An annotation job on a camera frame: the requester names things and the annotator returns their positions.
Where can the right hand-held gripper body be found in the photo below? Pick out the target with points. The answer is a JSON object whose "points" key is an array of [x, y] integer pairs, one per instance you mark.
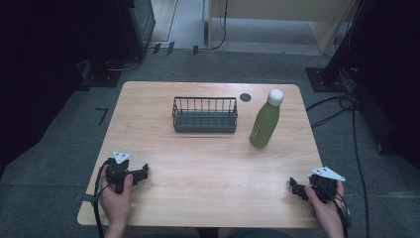
{"points": [[325, 183]]}

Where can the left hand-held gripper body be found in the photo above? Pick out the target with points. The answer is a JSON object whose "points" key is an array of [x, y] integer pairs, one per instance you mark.
{"points": [[116, 171]]}

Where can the green bottle with white cap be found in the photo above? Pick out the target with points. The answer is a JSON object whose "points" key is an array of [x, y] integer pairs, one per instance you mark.
{"points": [[266, 120]]}

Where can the person's right hand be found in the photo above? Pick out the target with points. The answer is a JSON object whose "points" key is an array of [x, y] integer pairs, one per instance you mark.
{"points": [[325, 211]]}

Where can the person's left hand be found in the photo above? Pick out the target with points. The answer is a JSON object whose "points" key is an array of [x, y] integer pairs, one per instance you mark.
{"points": [[116, 201]]}

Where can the wooden table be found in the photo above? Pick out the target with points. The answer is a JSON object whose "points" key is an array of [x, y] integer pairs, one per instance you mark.
{"points": [[204, 178]]}

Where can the round black table grommet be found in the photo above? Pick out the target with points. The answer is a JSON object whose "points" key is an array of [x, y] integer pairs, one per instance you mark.
{"points": [[245, 97]]}

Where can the black equipment cabinet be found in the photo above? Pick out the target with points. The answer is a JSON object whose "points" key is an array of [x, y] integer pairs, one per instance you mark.
{"points": [[132, 33]]}

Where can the black slanted stand pole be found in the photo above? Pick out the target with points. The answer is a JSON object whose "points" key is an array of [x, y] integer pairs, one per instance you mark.
{"points": [[345, 43]]}

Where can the light wooden cabinet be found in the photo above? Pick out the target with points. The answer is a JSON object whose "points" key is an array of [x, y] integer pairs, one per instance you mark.
{"points": [[280, 23]]}

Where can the black stand base plate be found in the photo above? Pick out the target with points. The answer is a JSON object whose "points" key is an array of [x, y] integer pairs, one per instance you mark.
{"points": [[325, 80]]}

